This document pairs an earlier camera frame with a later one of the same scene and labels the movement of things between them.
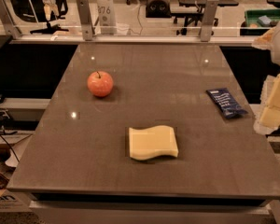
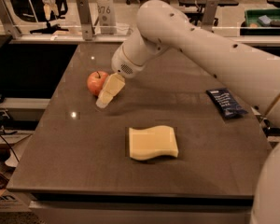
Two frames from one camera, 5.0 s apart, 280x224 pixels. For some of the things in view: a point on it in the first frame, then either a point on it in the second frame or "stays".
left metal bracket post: x=8 y=21 stays
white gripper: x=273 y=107 → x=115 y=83
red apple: x=100 y=83 stays
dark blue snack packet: x=224 y=101 stays
